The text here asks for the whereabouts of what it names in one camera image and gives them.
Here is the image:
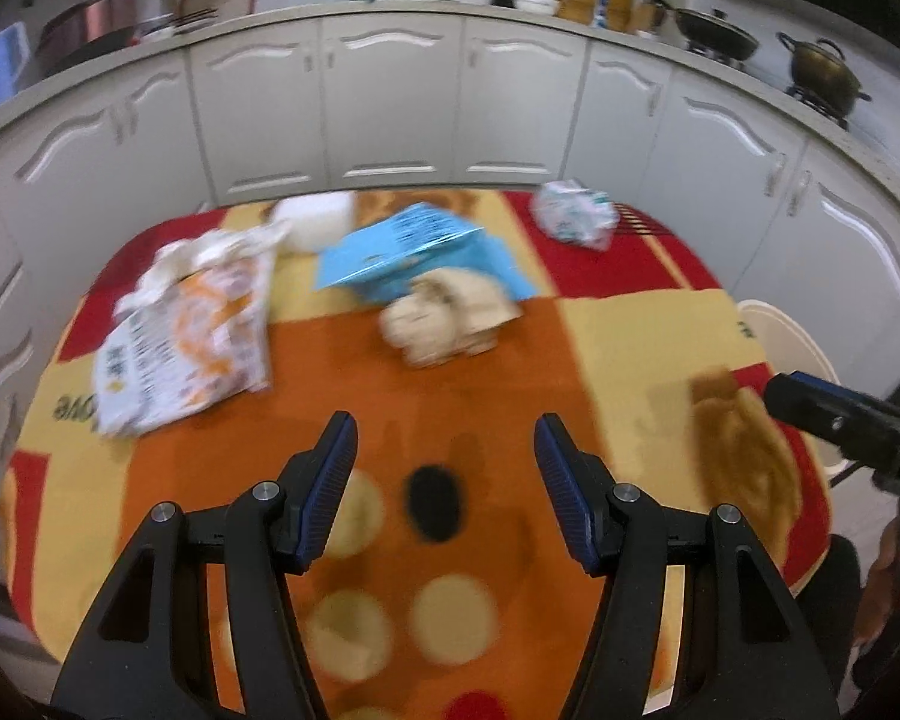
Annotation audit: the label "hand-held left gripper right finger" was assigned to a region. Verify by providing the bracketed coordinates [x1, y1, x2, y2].
[534, 412, 841, 720]

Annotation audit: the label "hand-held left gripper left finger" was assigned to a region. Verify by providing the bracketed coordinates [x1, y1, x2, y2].
[49, 411, 361, 720]

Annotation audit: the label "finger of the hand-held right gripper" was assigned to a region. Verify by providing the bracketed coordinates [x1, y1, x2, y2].
[763, 370, 900, 479]

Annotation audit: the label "cream plastic bin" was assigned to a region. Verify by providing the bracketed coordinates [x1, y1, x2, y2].
[736, 300, 852, 488]

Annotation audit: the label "white orange snack bag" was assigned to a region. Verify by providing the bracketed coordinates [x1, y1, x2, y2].
[94, 225, 290, 440]

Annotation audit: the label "brown paper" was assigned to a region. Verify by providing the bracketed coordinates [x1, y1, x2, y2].
[379, 266, 526, 370]

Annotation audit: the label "blue wet wipe packet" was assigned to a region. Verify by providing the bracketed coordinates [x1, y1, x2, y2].
[313, 202, 537, 305]

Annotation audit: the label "white plastic wrapper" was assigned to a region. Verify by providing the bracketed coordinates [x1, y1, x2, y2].
[532, 180, 622, 248]

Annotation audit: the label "person's right forearm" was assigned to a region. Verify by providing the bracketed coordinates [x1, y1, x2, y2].
[853, 521, 900, 650]

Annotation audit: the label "gas stove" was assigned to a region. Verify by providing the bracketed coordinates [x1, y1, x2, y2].
[682, 37, 852, 128]

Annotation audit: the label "brass pot with lid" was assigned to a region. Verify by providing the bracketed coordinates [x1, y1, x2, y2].
[776, 34, 871, 110]

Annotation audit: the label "white lower cabinets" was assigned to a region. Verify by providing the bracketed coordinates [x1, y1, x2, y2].
[0, 4, 900, 593]

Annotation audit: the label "black wok with lid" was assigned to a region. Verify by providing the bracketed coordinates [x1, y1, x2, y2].
[675, 7, 760, 61]

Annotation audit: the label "wooden knife block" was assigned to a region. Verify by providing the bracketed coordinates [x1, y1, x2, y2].
[626, 0, 676, 35]

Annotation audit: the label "copper rice cooker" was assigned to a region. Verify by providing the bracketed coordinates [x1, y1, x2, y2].
[37, 0, 140, 65]

